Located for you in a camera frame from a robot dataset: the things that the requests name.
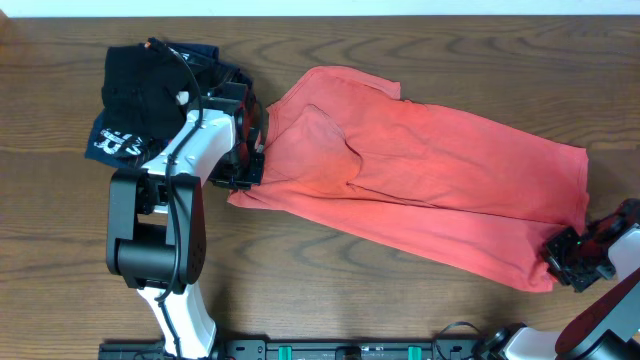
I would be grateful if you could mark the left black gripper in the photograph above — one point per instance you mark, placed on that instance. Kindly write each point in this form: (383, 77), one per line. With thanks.
(254, 163)

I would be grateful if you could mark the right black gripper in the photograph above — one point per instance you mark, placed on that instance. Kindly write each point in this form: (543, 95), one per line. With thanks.
(553, 254)

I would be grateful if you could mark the red t-shirt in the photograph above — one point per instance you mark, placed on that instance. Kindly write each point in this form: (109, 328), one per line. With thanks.
(345, 150)

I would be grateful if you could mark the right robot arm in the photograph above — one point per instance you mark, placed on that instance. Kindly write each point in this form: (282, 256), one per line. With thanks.
(604, 331)

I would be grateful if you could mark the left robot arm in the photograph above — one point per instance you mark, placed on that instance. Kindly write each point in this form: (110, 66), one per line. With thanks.
(156, 238)

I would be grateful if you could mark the black folded garment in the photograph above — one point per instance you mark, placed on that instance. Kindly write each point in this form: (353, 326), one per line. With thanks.
(141, 85)

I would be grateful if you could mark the navy printed folded shirt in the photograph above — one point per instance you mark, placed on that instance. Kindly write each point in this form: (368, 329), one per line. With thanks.
(122, 150)

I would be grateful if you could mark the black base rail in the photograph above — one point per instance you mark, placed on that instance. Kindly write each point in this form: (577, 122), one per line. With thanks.
(446, 345)

